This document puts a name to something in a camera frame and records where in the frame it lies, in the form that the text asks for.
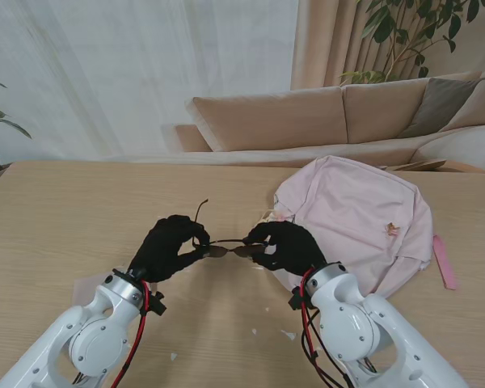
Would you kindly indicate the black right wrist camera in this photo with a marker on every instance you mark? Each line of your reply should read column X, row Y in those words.
column 297, row 301

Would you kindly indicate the pale pink backpack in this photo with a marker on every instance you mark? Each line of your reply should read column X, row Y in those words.
column 347, row 210

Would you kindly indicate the dark brown sunglasses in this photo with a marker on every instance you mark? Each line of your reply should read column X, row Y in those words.
column 218, row 252

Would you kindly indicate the white sofa cushion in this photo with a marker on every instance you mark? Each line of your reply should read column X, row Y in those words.
column 465, row 145

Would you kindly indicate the tall green leafy plant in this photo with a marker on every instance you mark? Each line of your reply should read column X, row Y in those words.
column 382, row 28

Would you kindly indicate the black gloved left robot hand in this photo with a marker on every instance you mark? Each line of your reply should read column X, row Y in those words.
column 165, row 250

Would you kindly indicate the beige pleated curtain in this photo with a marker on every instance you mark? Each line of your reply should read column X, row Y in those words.
column 331, row 48

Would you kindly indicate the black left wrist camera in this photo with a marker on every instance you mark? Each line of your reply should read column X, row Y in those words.
column 157, row 305

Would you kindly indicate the small green houseplant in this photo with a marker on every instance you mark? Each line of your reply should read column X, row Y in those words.
column 0, row 113

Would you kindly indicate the beige soft glasses pouch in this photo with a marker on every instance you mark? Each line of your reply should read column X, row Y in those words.
column 85, row 287

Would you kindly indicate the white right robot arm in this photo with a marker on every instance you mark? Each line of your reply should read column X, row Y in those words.
column 347, row 311

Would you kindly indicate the white sheer curtain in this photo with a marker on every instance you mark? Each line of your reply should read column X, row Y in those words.
column 145, row 60

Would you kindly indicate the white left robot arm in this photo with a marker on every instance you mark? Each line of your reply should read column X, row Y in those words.
column 93, row 335

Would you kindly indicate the grey sofa cushion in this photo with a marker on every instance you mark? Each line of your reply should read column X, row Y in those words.
column 436, row 105

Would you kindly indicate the beige sofa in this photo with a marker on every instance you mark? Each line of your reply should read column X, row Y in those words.
column 275, row 121

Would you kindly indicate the brown cardboard piece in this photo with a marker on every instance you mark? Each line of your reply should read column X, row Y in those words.
column 420, row 165

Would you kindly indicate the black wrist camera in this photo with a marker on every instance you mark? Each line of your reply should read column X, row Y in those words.
column 297, row 301
column 157, row 305

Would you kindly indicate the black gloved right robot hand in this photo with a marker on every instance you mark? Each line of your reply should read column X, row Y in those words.
column 295, row 246

